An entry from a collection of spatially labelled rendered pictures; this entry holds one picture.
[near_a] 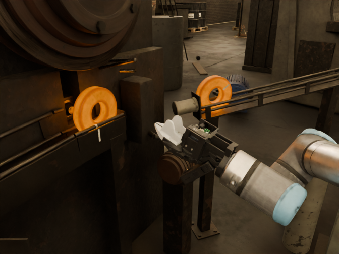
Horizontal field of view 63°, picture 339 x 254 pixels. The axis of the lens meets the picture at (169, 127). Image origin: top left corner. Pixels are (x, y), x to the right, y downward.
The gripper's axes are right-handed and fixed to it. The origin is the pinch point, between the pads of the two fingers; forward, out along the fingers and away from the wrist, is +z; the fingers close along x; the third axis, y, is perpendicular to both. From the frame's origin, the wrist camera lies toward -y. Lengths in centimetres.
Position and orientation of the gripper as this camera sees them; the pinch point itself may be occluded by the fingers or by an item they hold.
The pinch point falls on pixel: (158, 128)
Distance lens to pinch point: 72.3
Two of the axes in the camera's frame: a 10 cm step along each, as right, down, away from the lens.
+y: 2.5, -8.0, -5.5
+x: -5.7, 3.4, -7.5
